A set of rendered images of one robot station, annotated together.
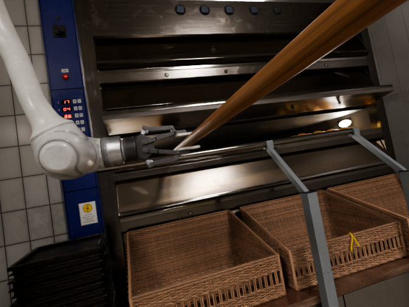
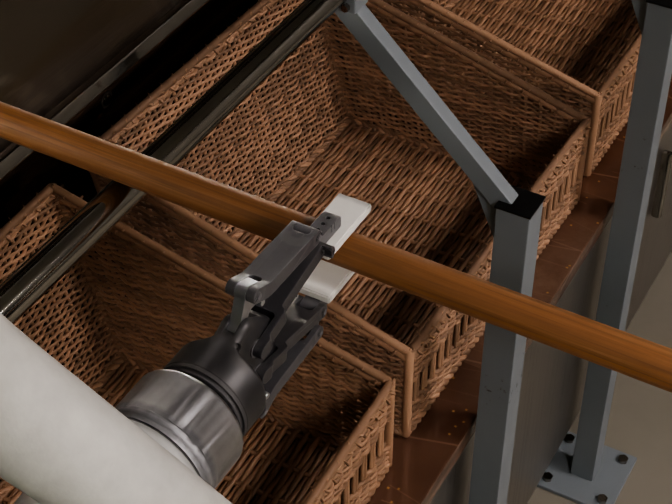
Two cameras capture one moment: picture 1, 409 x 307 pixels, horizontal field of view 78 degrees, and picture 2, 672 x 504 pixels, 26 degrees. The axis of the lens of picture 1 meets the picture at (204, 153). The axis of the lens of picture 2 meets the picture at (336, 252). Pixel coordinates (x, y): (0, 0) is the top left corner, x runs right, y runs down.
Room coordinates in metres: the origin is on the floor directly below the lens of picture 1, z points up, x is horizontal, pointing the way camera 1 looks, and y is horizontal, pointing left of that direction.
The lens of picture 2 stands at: (0.21, 0.67, 1.96)
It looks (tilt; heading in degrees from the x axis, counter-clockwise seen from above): 41 degrees down; 314
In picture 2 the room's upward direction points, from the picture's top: straight up
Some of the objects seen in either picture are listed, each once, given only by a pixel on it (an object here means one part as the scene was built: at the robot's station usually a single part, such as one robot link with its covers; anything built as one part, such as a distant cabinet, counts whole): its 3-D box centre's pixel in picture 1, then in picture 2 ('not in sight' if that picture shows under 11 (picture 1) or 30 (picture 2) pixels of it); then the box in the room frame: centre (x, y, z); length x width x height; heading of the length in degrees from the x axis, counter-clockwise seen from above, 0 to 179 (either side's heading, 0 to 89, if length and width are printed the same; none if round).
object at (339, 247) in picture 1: (311, 228); (352, 177); (1.28, -0.47, 0.72); 0.56 x 0.49 x 0.28; 104
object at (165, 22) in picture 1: (241, 20); not in sight; (1.56, -0.38, 1.99); 1.80 x 0.08 x 0.21; 105
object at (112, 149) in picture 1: (114, 151); (174, 437); (0.76, 0.27, 1.19); 0.09 x 0.06 x 0.09; 15
